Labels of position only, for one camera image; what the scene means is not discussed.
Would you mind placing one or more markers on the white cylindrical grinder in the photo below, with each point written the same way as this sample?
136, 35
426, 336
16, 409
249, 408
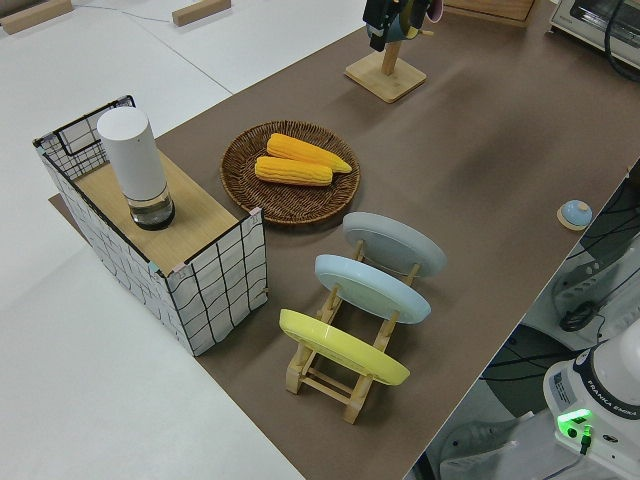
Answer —
135, 160

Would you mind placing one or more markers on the yellow plate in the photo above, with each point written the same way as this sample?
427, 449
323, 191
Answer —
340, 347

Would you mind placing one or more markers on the grey plate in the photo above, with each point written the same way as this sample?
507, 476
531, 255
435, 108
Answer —
395, 240

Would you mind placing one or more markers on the grey robot mount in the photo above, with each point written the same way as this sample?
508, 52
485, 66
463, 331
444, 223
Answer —
475, 445

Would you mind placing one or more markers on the blue bell with wooden base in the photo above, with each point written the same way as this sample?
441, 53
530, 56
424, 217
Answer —
576, 214

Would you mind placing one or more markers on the wooden drawer cabinet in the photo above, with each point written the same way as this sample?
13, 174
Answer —
485, 11

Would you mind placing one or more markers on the brown table mat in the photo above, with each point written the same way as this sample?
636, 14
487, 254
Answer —
475, 150

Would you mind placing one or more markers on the dark teal mug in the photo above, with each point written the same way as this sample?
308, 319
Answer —
397, 27

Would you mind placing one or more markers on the pink mug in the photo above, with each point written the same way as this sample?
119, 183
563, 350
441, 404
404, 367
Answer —
434, 10

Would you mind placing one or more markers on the wooden mug stand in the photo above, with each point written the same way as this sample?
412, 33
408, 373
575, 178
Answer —
385, 75

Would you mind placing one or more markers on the wooden plate rack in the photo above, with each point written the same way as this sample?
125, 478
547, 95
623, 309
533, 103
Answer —
325, 385

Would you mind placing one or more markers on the long wooden block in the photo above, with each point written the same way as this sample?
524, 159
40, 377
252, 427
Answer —
35, 14

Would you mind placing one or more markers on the light blue plate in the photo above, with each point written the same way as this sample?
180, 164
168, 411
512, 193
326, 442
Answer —
370, 287

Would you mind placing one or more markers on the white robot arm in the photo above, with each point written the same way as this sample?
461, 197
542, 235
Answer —
610, 380

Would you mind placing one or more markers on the white power strip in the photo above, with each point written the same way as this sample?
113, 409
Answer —
580, 285

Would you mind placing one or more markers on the short wooden block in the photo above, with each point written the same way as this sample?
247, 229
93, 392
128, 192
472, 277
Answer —
200, 11

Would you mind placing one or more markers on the brown wicker tray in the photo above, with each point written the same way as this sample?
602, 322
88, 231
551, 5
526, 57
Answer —
295, 202

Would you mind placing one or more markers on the yellow corn cob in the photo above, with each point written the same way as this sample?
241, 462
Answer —
300, 150
292, 172

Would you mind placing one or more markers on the silver toaster oven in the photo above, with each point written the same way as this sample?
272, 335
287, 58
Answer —
590, 25

